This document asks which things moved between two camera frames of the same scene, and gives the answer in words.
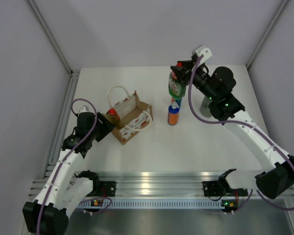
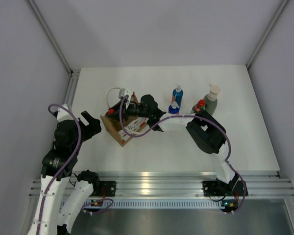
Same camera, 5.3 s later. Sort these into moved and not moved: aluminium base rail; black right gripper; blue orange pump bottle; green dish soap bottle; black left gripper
Moved: black right gripper; green dish soap bottle; black left gripper
Not moved: aluminium base rail; blue orange pump bottle
